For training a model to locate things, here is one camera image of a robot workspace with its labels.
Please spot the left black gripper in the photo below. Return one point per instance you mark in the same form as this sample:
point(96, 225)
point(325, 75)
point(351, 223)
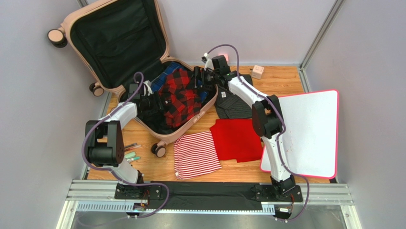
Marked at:
point(158, 106)

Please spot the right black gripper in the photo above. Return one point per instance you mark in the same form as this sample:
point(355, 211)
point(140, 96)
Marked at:
point(200, 75)

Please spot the red black plaid shirt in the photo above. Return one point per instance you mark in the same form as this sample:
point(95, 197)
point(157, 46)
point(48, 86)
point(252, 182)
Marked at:
point(180, 99)

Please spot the blue plaid shirt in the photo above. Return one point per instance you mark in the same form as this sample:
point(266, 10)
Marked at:
point(158, 83)

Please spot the pink suitcase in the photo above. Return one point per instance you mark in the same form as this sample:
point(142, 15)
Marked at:
point(116, 39)

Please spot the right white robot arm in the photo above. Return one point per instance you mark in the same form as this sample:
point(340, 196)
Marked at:
point(267, 120)

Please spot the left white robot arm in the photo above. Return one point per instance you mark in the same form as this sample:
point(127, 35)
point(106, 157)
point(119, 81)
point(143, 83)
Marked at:
point(103, 146)

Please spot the dark pinstripe shirt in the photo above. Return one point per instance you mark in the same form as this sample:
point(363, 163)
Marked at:
point(231, 106)

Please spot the green marker pens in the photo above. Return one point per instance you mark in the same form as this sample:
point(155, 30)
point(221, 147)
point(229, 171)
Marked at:
point(132, 156)

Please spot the red white striped cloth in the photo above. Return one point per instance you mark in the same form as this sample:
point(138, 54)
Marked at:
point(195, 155)

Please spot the red folded cloth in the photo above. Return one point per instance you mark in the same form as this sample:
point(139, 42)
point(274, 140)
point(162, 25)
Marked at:
point(236, 139)

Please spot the white board pink edge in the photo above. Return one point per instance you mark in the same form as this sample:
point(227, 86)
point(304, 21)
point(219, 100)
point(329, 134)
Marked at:
point(311, 139)

